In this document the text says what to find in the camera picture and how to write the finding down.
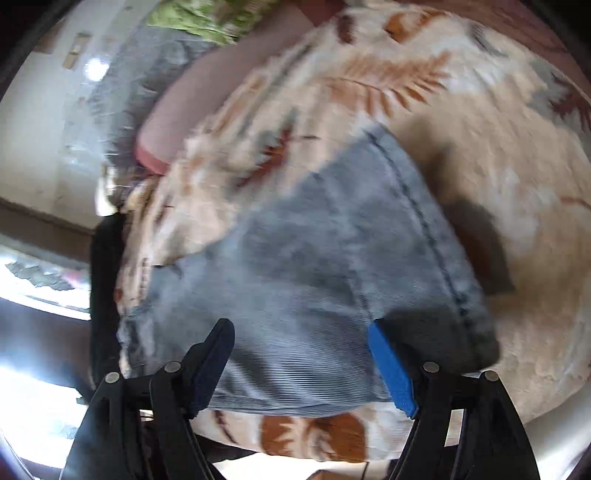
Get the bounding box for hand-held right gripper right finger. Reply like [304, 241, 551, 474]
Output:
[367, 319, 541, 480]

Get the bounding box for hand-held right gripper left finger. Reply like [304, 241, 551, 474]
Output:
[60, 318, 236, 480]

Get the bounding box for grey-blue denim pants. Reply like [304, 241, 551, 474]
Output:
[115, 124, 502, 411]

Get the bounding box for dark cloth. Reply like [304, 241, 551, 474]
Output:
[88, 215, 130, 402]

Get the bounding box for stained glass window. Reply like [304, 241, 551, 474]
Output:
[0, 244, 93, 319]

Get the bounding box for leaf printed blanket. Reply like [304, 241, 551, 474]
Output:
[95, 0, 591, 462]

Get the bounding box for grey quilted pillow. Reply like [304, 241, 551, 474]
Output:
[85, 23, 218, 162]

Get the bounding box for green patterned quilt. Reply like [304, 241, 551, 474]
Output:
[147, 0, 282, 44]

